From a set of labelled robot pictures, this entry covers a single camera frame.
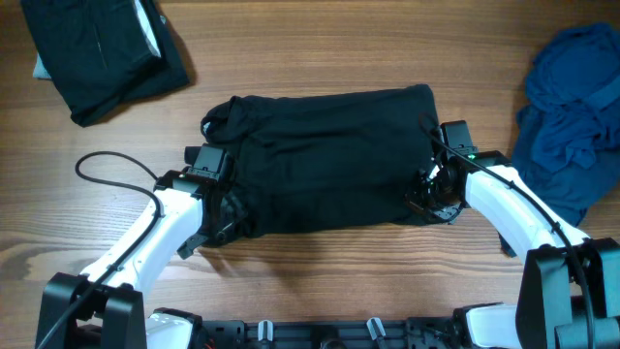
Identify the blue garment pile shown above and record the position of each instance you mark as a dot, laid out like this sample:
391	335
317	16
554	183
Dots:
567	150

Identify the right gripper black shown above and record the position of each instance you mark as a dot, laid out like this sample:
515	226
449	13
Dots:
414	198

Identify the folded grey garment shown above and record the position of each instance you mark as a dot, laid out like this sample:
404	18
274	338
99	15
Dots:
40	71

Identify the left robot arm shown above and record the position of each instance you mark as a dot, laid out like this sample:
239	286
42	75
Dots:
103	306

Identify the black mounting rail base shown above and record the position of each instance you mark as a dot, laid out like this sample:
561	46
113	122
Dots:
412	333

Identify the black t-shirt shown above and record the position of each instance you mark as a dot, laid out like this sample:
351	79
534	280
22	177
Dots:
302	165

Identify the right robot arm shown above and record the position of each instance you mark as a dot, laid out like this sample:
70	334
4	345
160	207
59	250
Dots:
569	291

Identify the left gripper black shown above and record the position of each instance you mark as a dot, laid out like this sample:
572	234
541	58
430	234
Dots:
232	211

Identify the folded black garment stack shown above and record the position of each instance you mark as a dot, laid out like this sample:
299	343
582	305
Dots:
100	54

